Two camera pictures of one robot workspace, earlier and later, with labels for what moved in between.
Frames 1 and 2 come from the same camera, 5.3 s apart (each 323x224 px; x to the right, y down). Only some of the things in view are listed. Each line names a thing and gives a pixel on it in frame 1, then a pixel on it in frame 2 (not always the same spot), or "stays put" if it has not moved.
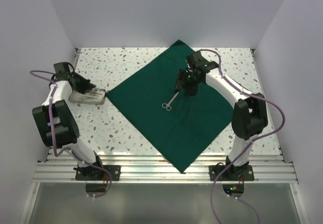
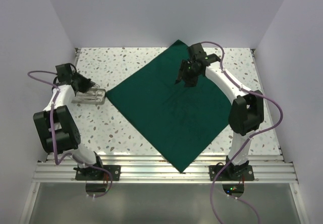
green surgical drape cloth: [182, 127] stays put
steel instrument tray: [93, 96] stays put
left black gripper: [86, 86] stays put
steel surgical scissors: [168, 106] to [96, 96]
